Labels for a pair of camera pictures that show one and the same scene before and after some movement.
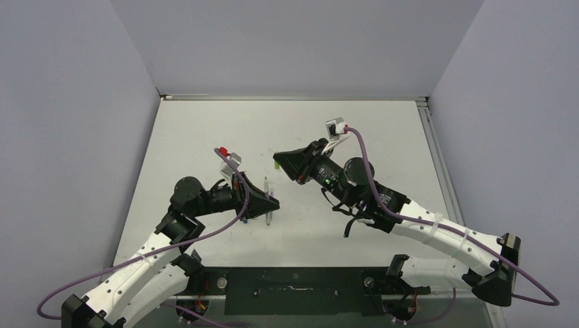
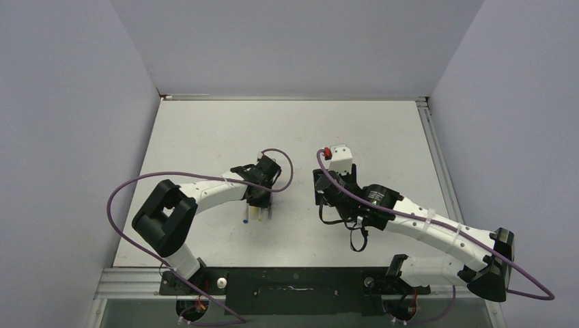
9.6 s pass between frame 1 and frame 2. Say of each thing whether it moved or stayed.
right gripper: moved
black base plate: stayed
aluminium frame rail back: stayed
